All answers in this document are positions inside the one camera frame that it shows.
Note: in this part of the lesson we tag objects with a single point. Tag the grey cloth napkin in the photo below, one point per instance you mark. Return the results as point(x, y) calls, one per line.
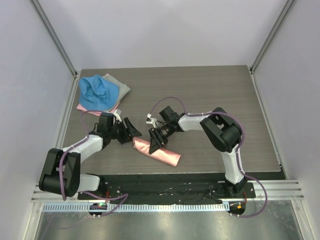
point(123, 89)

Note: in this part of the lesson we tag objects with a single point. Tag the pink satin napkin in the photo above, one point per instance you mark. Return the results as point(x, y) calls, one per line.
point(162, 155)

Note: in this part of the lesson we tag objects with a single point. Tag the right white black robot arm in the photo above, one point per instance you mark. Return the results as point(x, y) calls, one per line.
point(223, 131)

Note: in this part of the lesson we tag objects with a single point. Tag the white slotted cable duct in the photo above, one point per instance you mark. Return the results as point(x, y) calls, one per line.
point(131, 208)

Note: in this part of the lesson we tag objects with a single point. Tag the pink cloth under pile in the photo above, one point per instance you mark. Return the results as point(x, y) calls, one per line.
point(96, 113)

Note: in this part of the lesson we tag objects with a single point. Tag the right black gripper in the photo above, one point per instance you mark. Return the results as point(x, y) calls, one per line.
point(157, 140)

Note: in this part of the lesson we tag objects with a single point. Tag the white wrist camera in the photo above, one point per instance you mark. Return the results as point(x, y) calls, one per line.
point(151, 120)
point(117, 113)

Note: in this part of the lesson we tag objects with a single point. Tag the left aluminium frame post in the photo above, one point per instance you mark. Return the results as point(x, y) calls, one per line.
point(53, 35)

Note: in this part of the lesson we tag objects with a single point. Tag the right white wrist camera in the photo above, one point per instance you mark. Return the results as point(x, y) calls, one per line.
point(151, 120)

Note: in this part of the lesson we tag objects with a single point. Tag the aluminium frame post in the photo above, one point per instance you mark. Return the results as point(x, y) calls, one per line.
point(53, 35)
point(285, 11)

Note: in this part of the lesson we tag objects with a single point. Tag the right aluminium frame post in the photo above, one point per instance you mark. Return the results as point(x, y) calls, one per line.
point(285, 11)

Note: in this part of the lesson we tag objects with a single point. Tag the aluminium front rail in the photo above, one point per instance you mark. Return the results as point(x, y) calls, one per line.
point(275, 189)

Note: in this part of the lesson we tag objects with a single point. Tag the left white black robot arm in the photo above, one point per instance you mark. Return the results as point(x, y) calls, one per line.
point(61, 173)

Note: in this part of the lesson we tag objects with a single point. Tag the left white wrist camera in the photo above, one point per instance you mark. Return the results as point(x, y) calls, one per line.
point(117, 113)

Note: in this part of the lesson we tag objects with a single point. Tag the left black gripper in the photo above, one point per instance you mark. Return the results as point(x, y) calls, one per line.
point(128, 133)

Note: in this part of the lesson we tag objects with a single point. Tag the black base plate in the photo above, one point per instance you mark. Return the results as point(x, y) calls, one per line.
point(174, 187)

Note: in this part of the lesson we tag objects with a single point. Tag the blue cloth napkin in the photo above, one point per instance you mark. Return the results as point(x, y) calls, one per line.
point(96, 93)

